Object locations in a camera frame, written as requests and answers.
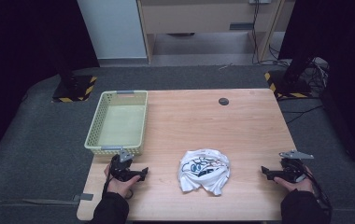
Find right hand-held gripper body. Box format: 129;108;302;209
277;149;315;184

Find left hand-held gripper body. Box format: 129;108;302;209
109;148;136;183

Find white printed t-shirt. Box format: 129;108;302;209
177;148;232;197

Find person's right hand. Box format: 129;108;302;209
273;167;314;193

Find person's left hand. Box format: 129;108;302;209
104;163;142;199

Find pale green plastic basket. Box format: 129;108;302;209
84;90;149;157

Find grey tape piece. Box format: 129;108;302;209
72;192;94;203

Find hazard-striped black stand base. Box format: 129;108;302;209
263;69;313;100
51;74;98;104

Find white cabinet panel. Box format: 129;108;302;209
77;0;149;60

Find black curtain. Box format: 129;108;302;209
277;0;355;171
0;0;101;176

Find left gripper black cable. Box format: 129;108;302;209
102;173;112;200

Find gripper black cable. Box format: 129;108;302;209
303;166;333;216
102;173;112;200

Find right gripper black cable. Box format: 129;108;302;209
303;166;333;216

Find black floor cable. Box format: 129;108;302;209
282;105;325;125

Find bundle of black cables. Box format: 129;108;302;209
303;56;331;96

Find hanging black cables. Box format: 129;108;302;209
250;0;291;68

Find grey drawer handle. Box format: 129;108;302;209
229;21;255;31

